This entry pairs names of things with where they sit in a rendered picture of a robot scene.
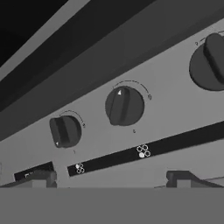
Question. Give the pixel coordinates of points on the large dark stove knob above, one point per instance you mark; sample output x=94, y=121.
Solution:
x=208, y=62

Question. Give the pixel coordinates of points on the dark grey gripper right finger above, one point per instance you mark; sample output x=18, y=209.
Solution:
x=172, y=177

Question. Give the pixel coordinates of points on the grey stove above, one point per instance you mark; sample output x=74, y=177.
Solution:
x=169, y=99

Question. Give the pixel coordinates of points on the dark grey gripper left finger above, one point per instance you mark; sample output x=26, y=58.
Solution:
x=51, y=176

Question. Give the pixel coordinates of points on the small dark stove knob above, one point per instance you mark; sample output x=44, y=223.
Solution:
x=65, y=131

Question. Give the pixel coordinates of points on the dark stove knob, white mark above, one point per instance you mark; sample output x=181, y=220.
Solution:
x=124, y=106

